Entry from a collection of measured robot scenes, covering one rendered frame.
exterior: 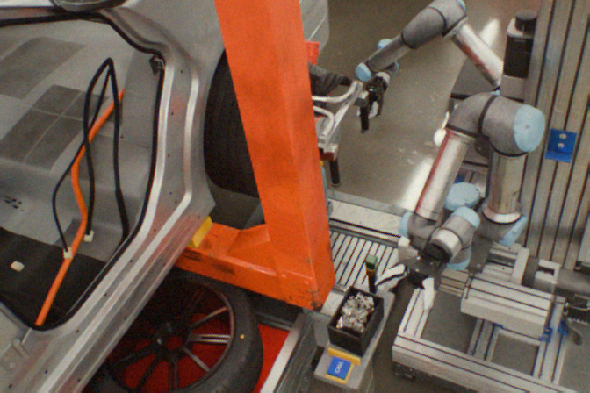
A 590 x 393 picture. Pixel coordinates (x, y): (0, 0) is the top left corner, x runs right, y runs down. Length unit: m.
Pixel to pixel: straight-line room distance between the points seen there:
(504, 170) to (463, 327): 1.06
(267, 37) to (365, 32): 3.20
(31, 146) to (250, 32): 1.37
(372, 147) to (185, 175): 1.69
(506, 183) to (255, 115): 0.76
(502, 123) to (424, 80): 2.54
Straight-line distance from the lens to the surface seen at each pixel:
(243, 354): 2.56
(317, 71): 2.82
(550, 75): 2.03
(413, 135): 4.00
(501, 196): 2.09
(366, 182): 3.72
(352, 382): 2.51
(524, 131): 1.88
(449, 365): 2.82
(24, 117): 3.00
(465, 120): 1.94
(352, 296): 2.58
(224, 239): 2.66
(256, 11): 1.68
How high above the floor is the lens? 2.67
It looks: 44 degrees down
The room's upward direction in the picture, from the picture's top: 10 degrees counter-clockwise
